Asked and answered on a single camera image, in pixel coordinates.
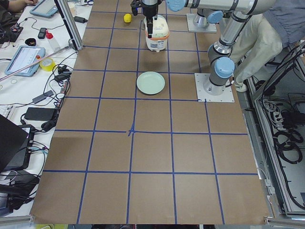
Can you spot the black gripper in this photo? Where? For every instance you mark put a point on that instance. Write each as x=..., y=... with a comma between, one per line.
x=149, y=11

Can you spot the white rice cooker orange handle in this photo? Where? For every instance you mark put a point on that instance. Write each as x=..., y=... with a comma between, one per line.
x=160, y=34

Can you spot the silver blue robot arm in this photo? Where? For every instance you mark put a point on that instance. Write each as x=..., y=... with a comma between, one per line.
x=212, y=15
x=222, y=66

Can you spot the green plate near arm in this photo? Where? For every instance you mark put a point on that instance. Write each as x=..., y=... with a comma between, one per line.
x=150, y=83

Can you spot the yellow lemon toy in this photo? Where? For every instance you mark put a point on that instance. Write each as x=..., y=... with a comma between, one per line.
x=127, y=18

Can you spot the black power adapter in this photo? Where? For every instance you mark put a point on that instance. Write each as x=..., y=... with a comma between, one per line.
x=80, y=19

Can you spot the metal rod stand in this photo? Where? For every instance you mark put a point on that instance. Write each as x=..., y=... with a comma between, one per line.
x=29, y=70

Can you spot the red cap squeeze bottle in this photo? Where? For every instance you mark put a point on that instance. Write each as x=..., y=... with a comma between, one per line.
x=52, y=41

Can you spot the yellow tape roll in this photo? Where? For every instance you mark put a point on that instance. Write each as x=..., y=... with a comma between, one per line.
x=47, y=64

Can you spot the black phone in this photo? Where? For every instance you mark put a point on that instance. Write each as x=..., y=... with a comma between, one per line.
x=42, y=33

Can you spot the person in beige trousers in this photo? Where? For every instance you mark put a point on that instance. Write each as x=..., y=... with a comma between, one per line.
x=265, y=35

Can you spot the black round cup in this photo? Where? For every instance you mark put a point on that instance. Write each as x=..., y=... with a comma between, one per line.
x=30, y=42

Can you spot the blue teach pendant tablet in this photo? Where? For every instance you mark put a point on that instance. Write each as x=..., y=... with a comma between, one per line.
x=25, y=55

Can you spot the large black power brick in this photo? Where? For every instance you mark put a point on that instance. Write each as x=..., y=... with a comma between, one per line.
x=39, y=114

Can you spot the black laptop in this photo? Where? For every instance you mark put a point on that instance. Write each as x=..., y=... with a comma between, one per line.
x=15, y=145

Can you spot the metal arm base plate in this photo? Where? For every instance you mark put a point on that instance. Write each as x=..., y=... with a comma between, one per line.
x=224, y=95
x=197, y=23

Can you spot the aluminium frame post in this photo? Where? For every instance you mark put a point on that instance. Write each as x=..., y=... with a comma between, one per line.
x=69, y=22

